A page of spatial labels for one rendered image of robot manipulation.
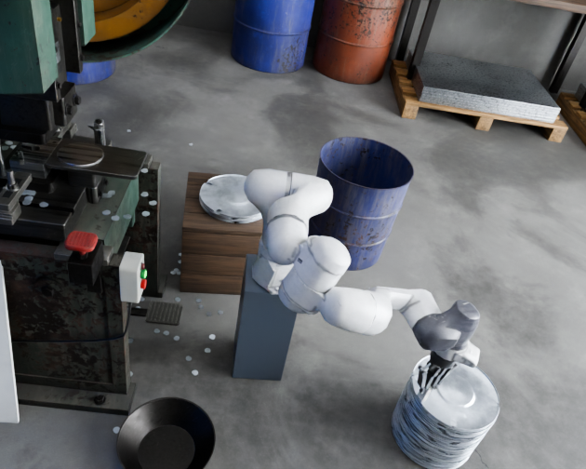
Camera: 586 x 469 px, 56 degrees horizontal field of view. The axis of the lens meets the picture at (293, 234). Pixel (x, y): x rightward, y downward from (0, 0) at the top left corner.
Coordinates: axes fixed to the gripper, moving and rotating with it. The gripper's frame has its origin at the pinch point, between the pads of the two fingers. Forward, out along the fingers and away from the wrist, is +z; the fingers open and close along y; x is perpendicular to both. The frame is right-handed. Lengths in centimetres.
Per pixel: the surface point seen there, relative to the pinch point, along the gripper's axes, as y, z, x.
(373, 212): -20, -6, -81
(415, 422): 1.0, 12.1, 3.1
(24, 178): 108, -46, -62
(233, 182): 35, -9, -106
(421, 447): -1.6, 20.3, 8.0
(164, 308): 71, 13, -61
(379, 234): -27, 7, -82
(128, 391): 86, 26, -38
